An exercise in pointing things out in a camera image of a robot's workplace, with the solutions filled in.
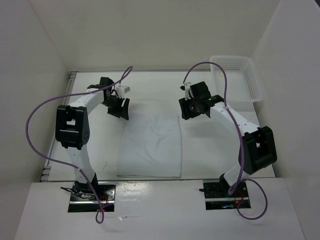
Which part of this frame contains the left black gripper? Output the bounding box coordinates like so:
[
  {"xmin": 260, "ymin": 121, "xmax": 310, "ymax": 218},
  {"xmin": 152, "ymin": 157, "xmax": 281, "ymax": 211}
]
[{"xmin": 101, "ymin": 95, "xmax": 130, "ymax": 120}]

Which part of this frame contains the white skirt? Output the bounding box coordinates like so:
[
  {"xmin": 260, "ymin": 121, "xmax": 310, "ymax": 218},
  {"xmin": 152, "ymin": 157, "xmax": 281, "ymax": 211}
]
[{"xmin": 116, "ymin": 112, "xmax": 182, "ymax": 178}]

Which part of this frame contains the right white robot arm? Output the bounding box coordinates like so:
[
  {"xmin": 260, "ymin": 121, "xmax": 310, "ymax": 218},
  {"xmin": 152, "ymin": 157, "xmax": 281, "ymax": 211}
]
[{"xmin": 179, "ymin": 81, "xmax": 278, "ymax": 197}]

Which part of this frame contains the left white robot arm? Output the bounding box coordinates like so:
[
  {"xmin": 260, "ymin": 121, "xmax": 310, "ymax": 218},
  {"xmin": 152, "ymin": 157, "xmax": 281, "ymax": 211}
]
[{"xmin": 55, "ymin": 77, "xmax": 131, "ymax": 200}]

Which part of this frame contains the white perforated plastic basket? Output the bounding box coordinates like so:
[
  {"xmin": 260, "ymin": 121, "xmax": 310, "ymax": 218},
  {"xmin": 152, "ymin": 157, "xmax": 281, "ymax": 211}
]
[{"xmin": 209, "ymin": 55, "xmax": 264, "ymax": 103}]

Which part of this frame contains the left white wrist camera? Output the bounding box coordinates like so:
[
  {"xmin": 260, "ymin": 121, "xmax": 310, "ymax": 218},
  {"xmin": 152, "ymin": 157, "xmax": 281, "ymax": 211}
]
[{"xmin": 115, "ymin": 85, "xmax": 131, "ymax": 99}]

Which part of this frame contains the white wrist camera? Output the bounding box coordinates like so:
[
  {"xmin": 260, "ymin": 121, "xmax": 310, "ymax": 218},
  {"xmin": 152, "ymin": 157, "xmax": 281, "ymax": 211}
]
[
  {"xmin": 115, "ymin": 85, "xmax": 131, "ymax": 99},
  {"xmin": 180, "ymin": 82, "xmax": 193, "ymax": 101}
]

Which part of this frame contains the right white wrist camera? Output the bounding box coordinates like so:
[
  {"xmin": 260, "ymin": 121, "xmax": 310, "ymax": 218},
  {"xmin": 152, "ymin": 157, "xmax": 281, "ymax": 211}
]
[{"xmin": 180, "ymin": 82, "xmax": 193, "ymax": 101}]

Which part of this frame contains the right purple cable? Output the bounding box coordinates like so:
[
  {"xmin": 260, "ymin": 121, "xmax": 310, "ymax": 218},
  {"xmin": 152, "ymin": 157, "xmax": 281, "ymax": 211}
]
[{"xmin": 182, "ymin": 61, "xmax": 269, "ymax": 221}]

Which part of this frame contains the purple cable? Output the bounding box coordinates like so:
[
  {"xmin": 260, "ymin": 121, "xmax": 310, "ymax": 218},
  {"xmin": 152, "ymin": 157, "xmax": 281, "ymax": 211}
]
[
  {"xmin": 182, "ymin": 61, "xmax": 269, "ymax": 221},
  {"xmin": 25, "ymin": 65, "xmax": 133, "ymax": 224}
]

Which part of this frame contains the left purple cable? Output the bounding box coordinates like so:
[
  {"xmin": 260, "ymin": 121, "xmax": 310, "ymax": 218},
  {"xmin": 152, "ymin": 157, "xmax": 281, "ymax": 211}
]
[{"xmin": 25, "ymin": 65, "xmax": 133, "ymax": 224}]

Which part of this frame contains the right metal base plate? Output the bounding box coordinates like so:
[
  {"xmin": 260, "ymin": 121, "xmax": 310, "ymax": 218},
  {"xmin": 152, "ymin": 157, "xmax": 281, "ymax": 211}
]
[{"xmin": 199, "ymin": 180, "xmax": 251, "ymax": 210}]

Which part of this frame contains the metal base plate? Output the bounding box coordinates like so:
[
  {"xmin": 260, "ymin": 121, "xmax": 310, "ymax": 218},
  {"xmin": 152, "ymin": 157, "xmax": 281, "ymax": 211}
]
[
  {"xmin": 60, "ymin": 181, "xmax": 116, "ymax": 213},
  {"xmin": 199, "ymin": 180, "xmax": 251, "ymax": 210}
]

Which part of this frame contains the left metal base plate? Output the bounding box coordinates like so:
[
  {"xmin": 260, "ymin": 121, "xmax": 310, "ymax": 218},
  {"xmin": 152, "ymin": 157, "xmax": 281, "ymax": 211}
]
[{"xmin": 60, "ymin": 181, "xmax": 116, "ymax": 213}]

